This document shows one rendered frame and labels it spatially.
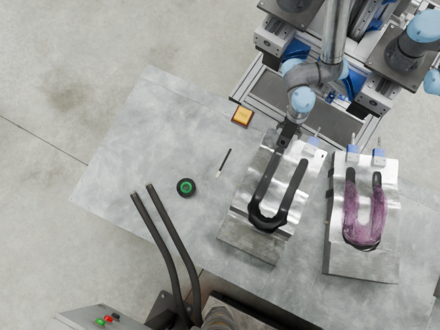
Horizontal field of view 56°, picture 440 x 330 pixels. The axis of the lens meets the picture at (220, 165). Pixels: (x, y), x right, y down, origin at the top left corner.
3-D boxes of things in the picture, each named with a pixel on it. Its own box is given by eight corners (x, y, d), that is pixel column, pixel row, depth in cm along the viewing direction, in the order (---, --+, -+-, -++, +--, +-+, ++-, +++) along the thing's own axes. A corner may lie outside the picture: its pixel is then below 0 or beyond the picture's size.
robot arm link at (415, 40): (398, 26, 155) (414, 3, 142) (434, 30, 155) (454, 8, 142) (397, 55, 152) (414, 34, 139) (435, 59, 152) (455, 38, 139)
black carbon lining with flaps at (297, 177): (275, 146, 171) (278, 139, 162) (311, 162, 169) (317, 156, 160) (239, 222, 163) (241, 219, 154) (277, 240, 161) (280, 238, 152)
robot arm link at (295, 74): (308, 64, 148) (316, 91, 146) (277, 70, 148) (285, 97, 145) (313, 53, 141) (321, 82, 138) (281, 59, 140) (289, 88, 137)
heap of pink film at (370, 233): (341, 178, 169) (347, 173, 161) (385, 184, 168) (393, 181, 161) (336, 242, 162) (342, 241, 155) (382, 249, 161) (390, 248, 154)
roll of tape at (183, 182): (173, 184, 174) (173, 183, 171) (190, 176, 175) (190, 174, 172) (182, 201, 172) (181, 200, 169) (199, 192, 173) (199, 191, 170)
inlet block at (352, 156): (345, 134, 177) (349, 129, 172) (357, 136, 177) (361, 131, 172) (343, 164, 174) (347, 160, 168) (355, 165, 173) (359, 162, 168)
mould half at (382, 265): (332, 154, 178) (338, 146, 167) (393, 163, 177) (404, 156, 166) (321, 274, 165) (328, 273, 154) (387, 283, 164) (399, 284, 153)
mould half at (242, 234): (266, 133, 180) (270, 122, 167) (322, 158, 177) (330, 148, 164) (216, 238, 169) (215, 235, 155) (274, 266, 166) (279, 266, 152)
